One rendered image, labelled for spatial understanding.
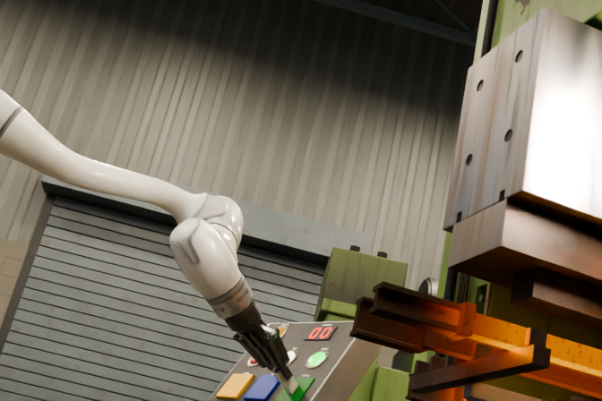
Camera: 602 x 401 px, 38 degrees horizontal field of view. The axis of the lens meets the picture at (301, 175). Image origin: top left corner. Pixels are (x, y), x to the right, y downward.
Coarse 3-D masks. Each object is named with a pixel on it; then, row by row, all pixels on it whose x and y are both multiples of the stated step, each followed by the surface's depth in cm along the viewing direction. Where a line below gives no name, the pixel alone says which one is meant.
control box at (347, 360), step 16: (288, 336) 210; (304, 336) 206; (336, 336) 199; (304, 352) 200; (336, 352) 193; (352, 352) 192; (368, 352) 196; (240, 368) 209; (256, 368) 205; (288, 368) 197; (304, 368) 194; (320, 368) 191; (336, 368) 188; (352, 368) 192; (368, 368) 196; (224, 384) 206; (320, 384) 185; (336, 384) 188; (352, 384) 191; (208, 400) 204; (224, 400) 200; (240, 400) 196; (272, 400) 190; (304, 400) 183; (320, 400) 184; (336, 400) 187
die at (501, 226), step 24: (480, 216) 167; (504, 216) 158; (528, 216) 160; (552, 216) 162; (456, 240) 174; (480, 240) 164; (504, 240) 157; (528, 240) 158; (552, 240) 160; (576, 240) 162; (600, 240) 164; (456, 264) 171; (480, 264) 167; (504, 264) 165; (528, 264) 162; (552, 264) 159; (576, 264) 160; (600, 264) 162; (600, 288) 166
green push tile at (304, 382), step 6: (300, 378) 191; (306, 378) 189; (312, 378) 188; (300, 384) 189; (306, 384) 187; (282, 390) 190; (300, 390) 186; (306, 390) 186; (282, 396) 188; (288, 396) 187; (294, 396) 186; (300, 396) 185
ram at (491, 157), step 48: (528, 48) 171; (576, 48) 170; (480, 96) 185; (528, 96) 165; (576, 96) 166; (480, 144) 178; (528, 144) 159; (576, 144) 163; (480, 192) 171; (528, 192) 156; (576, 192) 159
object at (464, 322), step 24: (384, 288) 89; (384, 312) 89; (408, 312) 89; (432, 312) 90; (456, 312) 91; (456, 336) 90; (480, 336) 91; (504, 336) 91; (552, 336) 92; (552, 360) 93; (576, 360) 92; (600, 360) 93
